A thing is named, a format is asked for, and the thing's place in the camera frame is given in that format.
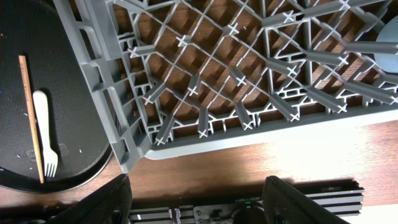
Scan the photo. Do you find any white plastic fork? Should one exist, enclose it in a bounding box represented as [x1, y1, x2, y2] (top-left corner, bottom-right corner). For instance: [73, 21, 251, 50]
[32, 90, 58, 177]

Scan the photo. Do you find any light blue plastic cup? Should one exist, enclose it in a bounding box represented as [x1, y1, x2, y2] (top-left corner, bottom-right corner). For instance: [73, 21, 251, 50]
[374, 16, 397, 74]

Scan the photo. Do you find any grey plastic dishwasher rack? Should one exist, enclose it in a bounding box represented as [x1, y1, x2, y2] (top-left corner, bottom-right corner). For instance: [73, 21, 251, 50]
[55, 1, 397, 173]

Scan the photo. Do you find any round black tray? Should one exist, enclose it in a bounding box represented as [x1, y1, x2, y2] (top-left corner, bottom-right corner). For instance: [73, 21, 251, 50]
[1, 1, 112, 194]

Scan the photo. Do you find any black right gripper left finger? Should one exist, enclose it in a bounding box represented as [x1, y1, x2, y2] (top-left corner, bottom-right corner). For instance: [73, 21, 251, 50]
[46, 174, 132, 224]

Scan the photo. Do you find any wooden chopstick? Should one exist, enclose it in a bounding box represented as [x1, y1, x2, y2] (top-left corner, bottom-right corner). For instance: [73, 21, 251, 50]
[19, 55, 44, 184]

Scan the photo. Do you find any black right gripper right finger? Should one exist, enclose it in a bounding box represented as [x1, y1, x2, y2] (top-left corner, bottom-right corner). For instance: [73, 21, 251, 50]
[261, 175, 348, 224]

